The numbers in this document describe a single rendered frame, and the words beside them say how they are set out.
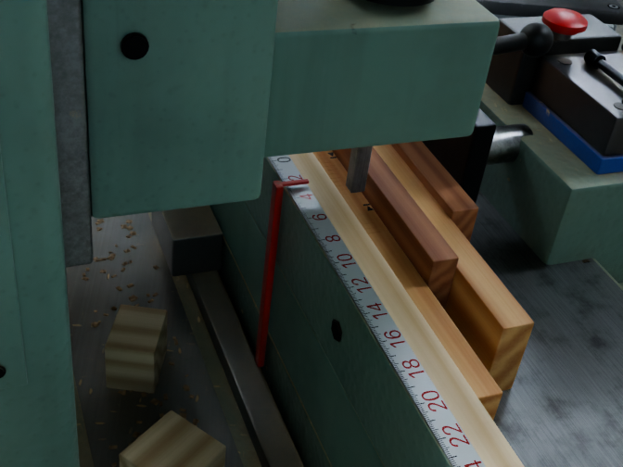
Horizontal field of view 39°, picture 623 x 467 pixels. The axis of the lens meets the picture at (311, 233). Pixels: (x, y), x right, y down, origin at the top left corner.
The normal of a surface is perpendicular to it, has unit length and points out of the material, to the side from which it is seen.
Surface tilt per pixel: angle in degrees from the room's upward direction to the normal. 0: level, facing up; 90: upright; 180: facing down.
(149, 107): 90
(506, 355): 90
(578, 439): 0
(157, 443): 0
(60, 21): 90
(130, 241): 0
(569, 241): 90
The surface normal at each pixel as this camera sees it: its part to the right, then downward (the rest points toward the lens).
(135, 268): 0.11, -0.80
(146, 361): -0.07, 0.59
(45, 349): 0.35, 0.59
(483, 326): -0.93, 0.13
